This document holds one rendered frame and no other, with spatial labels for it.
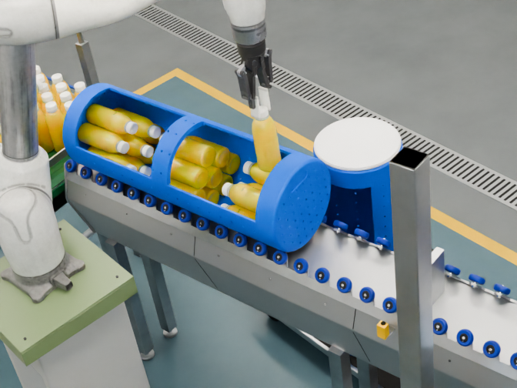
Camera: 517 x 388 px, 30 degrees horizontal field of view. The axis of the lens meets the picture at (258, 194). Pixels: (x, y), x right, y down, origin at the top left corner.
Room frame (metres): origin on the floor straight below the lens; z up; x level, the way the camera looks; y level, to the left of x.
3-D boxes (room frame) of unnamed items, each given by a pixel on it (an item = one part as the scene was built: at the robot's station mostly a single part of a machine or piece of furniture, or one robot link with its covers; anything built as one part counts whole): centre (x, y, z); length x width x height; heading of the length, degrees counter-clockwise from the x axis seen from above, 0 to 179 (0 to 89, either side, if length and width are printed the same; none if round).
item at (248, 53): (2.20, -0.04, 1.58); 0.08 x 0.07 x 0.09; 136
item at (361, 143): (2.47, -0.34, 1.03); 0.28 x 0.28 x 0.01
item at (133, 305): (2.67, 0.54, 0.31); 0.06 x 0.06 x 0.63; 46
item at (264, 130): (2.20, -0.04, 1.29); 0.07 x 0.07 x 0.19
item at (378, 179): (2.47, -0.34, 0.59); 0.28 x 0.28 x 0.88
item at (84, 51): (3.29, 0.57, 0.55); 0.04 x 0.04 x 1.10; 46
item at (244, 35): (2.20, -0.04, 1.65); 0.09 x 0.09 x 0.06
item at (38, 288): (2.05, 0.63, 1.09); 0.22 x 0.18 x 0.06; 41
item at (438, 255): (1.85, -0.42, 1.00); 0.10 x 0.04 x 0.15; 136
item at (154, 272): (2.77, 0.45, 0.31); 0.06 x 0.06 x 0.63; 46
